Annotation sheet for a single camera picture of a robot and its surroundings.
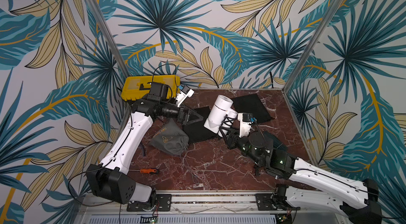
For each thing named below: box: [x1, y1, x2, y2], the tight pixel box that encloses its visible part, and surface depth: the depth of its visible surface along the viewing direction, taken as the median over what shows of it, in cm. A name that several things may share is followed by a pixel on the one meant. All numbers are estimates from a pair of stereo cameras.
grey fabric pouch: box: [149, 118, 190, 156], surface depth 86 cm
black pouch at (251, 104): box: [231, 93, 272, 123], surface depth 112 cm
